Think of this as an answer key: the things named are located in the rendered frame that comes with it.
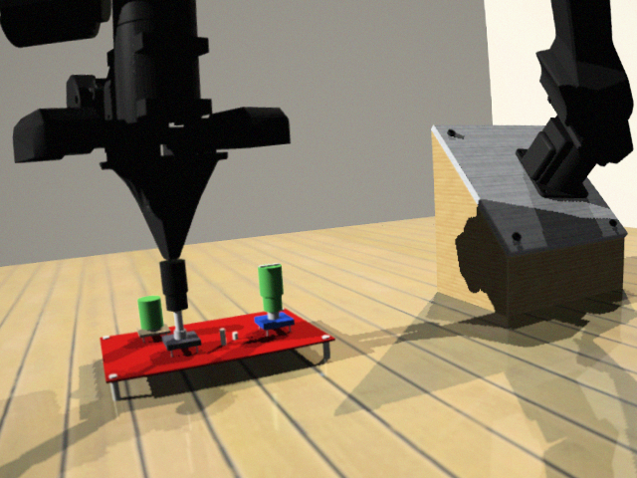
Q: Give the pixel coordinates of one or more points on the red circuit board with knobs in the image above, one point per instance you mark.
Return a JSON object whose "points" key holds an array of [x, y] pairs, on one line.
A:
{"points": [[157, 349]]}

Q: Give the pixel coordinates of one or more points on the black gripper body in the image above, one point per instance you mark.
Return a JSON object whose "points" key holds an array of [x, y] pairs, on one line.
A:
{"points": [[156, 67]]}

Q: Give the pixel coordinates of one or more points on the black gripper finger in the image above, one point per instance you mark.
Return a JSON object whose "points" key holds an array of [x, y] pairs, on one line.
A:
{"points": [[151, 182], [192, 173]]}

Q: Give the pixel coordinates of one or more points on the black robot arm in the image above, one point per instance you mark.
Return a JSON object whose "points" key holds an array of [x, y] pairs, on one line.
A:
{"points": [[581, 73]]}

